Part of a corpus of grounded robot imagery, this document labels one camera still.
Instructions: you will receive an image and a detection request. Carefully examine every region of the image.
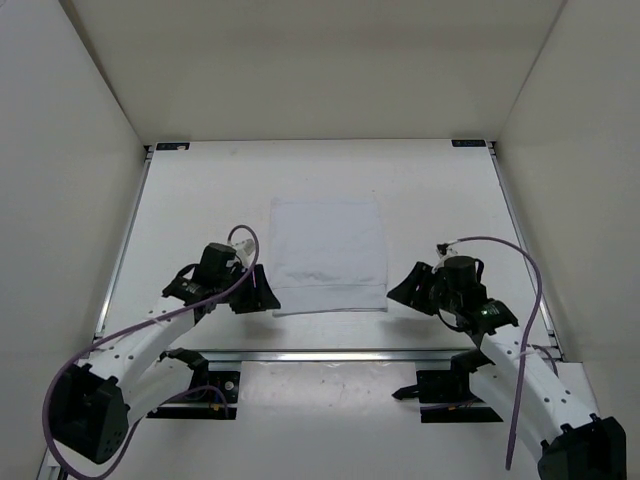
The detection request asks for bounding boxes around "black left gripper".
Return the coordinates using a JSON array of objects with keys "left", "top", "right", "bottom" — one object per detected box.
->
[{"left": 219, "top": 261, "right": 282, "bottom": 312}]

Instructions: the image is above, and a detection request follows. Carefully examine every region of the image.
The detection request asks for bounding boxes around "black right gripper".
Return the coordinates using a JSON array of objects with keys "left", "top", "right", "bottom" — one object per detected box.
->
[{"left": 387, "top": 264, "right": 459, "bottom": 318}]

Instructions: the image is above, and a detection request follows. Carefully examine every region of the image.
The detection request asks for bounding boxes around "white fabric skirt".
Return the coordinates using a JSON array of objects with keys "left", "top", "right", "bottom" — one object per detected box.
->
[{"left": 267, "top": 198, "right": 388, "bottom": 317}]

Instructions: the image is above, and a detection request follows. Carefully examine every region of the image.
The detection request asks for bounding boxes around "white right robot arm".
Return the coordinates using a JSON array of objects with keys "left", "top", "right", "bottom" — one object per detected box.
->
[{"left": 387, "top": 255, "right": 627, "bottom": 479}]

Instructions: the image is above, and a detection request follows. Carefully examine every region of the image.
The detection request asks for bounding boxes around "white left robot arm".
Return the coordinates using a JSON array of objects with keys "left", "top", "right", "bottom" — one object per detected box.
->
[{"left": 43, "top": 238, "right": 280, "bottom": 465}]

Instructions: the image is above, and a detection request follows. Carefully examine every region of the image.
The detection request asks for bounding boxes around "right table corner label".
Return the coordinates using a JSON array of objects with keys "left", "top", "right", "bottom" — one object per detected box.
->
[{"left": 451, "top": 139, "right": 486, "bottom": 148}]

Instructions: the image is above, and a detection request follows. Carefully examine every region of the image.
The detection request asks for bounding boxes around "table corner label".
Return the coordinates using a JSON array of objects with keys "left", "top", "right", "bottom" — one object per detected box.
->
[
  {"left": 451, "top": 139, "right": 486, "bottom": 148},
  {"left": 155, "top": 142, "right": 190, "bottom": 151}
]

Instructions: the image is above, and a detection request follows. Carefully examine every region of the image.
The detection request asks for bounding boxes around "left table corner label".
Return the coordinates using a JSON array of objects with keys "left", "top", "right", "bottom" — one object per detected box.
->
[{"left": 155, "top": 142, "right": 190, "bottom": 151}]

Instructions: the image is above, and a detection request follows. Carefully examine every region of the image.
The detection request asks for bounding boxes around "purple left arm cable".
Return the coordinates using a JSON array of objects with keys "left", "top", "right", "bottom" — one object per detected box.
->
[{"left": 42, "top": 224, "right": 261, "bottom": 479}]

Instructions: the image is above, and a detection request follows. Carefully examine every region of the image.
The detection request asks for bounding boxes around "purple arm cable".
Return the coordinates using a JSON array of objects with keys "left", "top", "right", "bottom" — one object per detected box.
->
[
  {"left": 42, "top": 224, "right": 261, "bottom": 479},
  {"left": 435, "top": 235, "right": 562, "bottom": 472}
]

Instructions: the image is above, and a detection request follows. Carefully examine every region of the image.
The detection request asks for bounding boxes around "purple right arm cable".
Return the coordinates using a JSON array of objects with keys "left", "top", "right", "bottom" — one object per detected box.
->
[{"left": 435, "top": 235, "right": 562, "bottom": 472}]

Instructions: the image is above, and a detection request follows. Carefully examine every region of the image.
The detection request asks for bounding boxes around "aluminium front frame rail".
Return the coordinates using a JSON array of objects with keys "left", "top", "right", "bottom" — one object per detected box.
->
[{"left": 91, "top": 344, "right": 566, "bottom": 371}]

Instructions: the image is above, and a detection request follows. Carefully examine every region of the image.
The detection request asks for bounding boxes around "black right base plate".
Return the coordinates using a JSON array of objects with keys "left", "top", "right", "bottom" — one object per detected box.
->
[{"left": 391, "top": 350, "right": 502, "bottom": 424}]

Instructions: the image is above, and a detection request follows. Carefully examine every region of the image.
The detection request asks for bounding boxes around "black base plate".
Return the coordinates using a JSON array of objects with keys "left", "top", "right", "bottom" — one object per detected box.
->
[
  {"left": 146, "top": 348, "right": 241, "bottom": 421},
  {"left": 391, "top": 350, "right": 502, "bottom": 424}
]

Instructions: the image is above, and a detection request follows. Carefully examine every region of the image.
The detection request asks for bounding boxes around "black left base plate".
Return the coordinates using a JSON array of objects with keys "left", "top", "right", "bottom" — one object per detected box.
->
[{"left": 146, "top": 348, "right": 241, "bottom": 421}]

